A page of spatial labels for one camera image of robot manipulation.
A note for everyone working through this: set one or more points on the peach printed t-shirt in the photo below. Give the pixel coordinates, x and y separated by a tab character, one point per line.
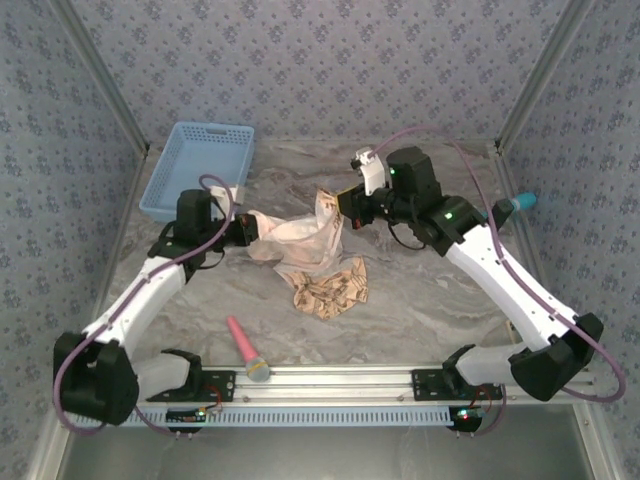
310	250

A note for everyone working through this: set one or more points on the blue plastic basket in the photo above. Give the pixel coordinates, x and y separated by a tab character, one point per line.
200	170

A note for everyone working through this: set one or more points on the black rectangular block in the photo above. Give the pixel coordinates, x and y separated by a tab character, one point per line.
501	215

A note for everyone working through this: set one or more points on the teal plastic tool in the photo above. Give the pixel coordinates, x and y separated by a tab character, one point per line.
525	201

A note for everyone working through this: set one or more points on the pink toy microphone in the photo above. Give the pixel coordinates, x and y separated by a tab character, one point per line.
242	345

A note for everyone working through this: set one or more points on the grey metal panel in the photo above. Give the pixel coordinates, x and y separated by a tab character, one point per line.
320	455

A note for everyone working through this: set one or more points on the aluminium frame side rail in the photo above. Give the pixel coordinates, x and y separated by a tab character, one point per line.
536	260
130	200

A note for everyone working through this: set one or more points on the aluminium frame post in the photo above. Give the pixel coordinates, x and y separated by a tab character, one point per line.
542	75
102	75

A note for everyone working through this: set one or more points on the aluminium mounting rail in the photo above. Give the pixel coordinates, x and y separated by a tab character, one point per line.
325	385

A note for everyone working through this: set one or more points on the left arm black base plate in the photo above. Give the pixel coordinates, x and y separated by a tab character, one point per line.
220	385

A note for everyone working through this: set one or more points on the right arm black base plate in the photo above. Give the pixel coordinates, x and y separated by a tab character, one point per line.
425	385

